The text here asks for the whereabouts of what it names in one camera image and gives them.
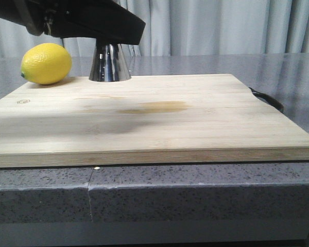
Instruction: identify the grey pleated curtain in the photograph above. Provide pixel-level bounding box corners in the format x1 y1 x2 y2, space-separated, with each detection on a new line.
0 0 309 59

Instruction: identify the silver metal jigger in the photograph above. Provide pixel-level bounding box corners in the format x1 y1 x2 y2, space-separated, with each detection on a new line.
89 39 131 82

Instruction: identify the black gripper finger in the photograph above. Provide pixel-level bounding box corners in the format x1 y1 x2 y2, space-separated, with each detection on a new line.
44 1 146 45

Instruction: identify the light wooden cutting board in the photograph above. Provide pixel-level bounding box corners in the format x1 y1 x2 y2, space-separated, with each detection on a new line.
0 74 309 168

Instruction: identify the yellow lemon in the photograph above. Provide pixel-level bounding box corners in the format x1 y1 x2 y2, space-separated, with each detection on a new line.
20 43 72 85

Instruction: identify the black cutting board strap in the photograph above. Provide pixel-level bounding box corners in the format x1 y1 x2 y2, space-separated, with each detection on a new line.
248 86 285 113

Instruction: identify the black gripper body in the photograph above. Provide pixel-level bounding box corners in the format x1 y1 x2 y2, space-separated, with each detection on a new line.
0 1 64 36

